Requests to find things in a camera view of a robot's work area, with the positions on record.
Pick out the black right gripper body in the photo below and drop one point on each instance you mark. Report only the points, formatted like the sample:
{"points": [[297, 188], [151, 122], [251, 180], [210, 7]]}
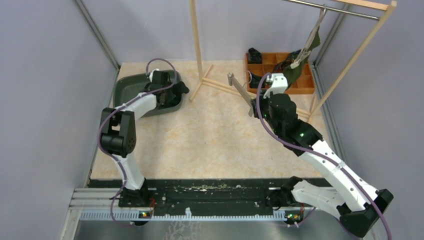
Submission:
{"points": [[264, 107]]}

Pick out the beige clip hanger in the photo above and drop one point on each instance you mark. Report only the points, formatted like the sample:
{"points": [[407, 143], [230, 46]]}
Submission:
{"points": [[309, 39], [232, 81]]}

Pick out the green underwear with cream waistband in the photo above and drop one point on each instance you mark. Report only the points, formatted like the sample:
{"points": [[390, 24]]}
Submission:
{"points": [[293, 71]]}

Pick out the black striped garment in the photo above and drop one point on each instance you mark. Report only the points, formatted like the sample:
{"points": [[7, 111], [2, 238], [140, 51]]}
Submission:
{"points": [[172, 96]]}

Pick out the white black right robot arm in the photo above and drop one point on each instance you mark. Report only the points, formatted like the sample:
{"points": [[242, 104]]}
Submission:
{"points": [[324, 159]]}

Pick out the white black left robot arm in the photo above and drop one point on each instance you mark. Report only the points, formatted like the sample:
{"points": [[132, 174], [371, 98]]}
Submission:
{"points": [[159, 92]]}

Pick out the dark rolled sock front left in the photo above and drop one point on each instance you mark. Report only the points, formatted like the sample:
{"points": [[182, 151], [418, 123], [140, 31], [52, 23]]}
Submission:
{"points": [[254, 80]]}

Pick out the dark rolled sock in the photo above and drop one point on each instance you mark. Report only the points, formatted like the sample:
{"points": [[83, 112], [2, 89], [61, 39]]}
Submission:
{"points": [[254, 80], [254, 56]]}

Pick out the long dark patterned sock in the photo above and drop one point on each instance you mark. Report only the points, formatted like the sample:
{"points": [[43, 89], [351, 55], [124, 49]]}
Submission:
{"points": [[291, 57]]}

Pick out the dark rolled sock far left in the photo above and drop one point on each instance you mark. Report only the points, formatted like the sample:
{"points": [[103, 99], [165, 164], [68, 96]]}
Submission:
{"points": [[254, 56]]}

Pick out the light wooden clothes rack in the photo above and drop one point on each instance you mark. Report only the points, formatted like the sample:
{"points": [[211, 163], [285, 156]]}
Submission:
{"points": [[271, 58]]}

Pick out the grey-green plastic tub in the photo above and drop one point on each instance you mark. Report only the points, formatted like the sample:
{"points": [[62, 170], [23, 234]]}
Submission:
{"points": [[128, 87]]}

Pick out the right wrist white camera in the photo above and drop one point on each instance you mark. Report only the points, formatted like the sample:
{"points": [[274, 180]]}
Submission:
{"points": [[278, 84]]}

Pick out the wrist white camera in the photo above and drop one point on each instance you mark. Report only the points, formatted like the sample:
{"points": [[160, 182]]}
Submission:
{"points": [[150, 74], [278, 84]]}

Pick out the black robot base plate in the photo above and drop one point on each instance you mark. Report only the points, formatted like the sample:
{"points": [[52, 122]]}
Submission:
{"points": [[215, 199]]}

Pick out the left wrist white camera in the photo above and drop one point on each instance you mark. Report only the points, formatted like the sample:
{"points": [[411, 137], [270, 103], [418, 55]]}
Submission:
{"points": [[150, 74]]}

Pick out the aluminium front rail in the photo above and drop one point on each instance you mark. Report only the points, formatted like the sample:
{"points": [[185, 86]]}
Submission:
{"points": [[97, 202]]}

